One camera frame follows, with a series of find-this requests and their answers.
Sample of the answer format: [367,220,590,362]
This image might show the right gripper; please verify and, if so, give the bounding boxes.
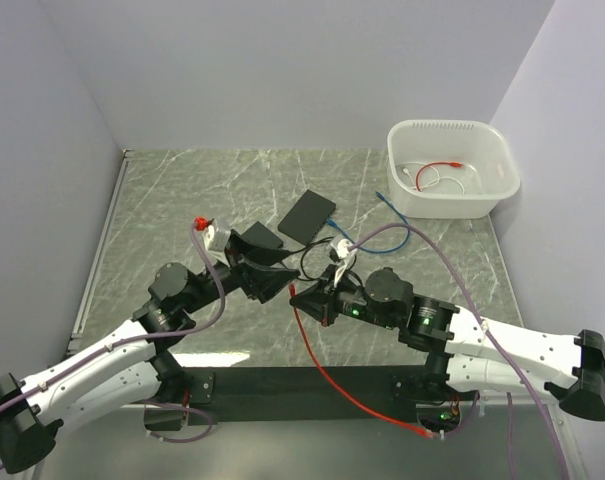
[290,263,398,329]

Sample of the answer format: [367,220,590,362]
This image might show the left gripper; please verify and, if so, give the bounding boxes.
[182,229,300,314]

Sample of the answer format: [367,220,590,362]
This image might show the black box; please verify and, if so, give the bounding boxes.
[242,221,284,249]

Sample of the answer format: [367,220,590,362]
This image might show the black ethernet cable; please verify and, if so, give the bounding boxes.
[281,237,336,282]

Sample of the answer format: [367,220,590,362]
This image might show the black network switch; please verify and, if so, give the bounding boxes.
[278,190,337,246]

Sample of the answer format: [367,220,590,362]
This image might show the blue ethernet cable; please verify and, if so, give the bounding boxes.
[326,190,413,254]

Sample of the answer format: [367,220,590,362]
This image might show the red ethernet cable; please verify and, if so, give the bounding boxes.
[287,283,434,441]

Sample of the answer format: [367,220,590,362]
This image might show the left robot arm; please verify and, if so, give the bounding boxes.
[0,226,298,474]

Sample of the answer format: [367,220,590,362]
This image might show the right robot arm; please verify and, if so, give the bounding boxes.
[290,266,605,422]

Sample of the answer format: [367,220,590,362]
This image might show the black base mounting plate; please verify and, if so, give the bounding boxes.
[151,366,473,423]

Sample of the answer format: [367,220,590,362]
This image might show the white plastic basin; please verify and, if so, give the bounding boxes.
[387,120,521,219]

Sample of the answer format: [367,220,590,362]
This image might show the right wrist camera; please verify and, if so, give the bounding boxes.
[329,236,356,287]

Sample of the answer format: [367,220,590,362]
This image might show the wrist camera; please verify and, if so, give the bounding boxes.
[329,236,356,287]
[193,217,231,265]

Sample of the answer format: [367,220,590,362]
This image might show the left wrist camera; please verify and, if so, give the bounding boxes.
[193,217,231,265]

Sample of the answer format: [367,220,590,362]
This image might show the aluminium frame rail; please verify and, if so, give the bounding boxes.
[11,364,583,480]

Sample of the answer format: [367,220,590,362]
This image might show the white cable in basin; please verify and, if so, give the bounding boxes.
[400,163,483,196]

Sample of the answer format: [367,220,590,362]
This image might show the red cable in basin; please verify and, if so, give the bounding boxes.
[414,160,462,193]

